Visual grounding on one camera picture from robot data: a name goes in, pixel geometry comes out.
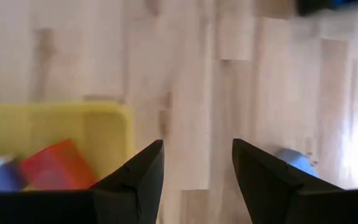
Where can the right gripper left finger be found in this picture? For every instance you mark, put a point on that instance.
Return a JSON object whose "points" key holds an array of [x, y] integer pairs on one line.
{"points": [[135, 186]]}

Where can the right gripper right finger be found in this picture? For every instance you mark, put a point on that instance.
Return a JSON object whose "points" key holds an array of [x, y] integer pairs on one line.
{"points": [[269, 186]]}

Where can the red box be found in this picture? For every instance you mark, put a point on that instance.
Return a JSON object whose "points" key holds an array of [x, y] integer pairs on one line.
{"points": [[57, 168]]}

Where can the large blue printed box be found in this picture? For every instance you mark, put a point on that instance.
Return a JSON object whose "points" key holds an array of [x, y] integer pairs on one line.
{"points": [[346, 2]]}

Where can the light blue box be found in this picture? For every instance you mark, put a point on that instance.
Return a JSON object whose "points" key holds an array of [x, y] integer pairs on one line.
{"points": [[303, 163]]}

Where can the yellow translucent plastic tray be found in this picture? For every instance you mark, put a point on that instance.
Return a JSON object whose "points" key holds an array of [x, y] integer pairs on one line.
{"points": [[104, 130]]}

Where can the black plastic basket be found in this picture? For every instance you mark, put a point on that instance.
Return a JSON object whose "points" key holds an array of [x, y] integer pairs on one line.
{"points": [[315, 6]]}

